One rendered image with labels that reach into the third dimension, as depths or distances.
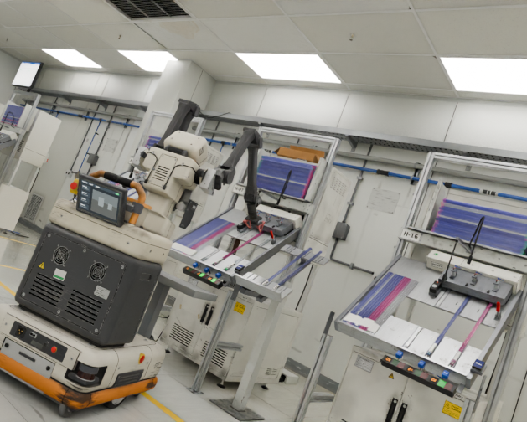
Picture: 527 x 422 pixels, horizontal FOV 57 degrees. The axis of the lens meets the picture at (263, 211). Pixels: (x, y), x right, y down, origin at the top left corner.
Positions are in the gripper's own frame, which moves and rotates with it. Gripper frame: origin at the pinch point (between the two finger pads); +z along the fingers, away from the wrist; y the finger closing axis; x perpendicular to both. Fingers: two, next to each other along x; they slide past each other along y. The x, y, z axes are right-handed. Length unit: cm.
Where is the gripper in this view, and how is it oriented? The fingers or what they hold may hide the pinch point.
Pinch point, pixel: (255, 229)
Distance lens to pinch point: 322.7
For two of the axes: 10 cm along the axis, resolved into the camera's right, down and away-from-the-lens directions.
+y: -7.5, -2.3, 6.2
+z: 1.3, 8.7, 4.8
